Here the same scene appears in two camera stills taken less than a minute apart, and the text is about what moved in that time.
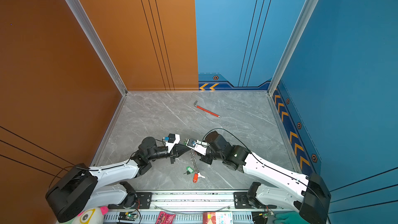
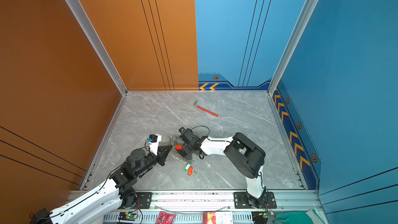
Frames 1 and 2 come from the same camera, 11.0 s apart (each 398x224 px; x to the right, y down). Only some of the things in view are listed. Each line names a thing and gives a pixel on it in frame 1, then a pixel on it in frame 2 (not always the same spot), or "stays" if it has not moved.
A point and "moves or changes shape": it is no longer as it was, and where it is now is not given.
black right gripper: x=204 y=159 to x=186 y=151
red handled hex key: x=195 y=104 stays
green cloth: x=289 y=218 stays
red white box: x=217 y=218 stays
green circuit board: x=127 y=216 stays
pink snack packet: x=165 y=218 stays
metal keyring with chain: x=193 y=161 moves or changes shape
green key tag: x=189 y=169 moves or changes shape
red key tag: x=195 y=178 to x=190 y=171
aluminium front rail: x=199 y=200 stays
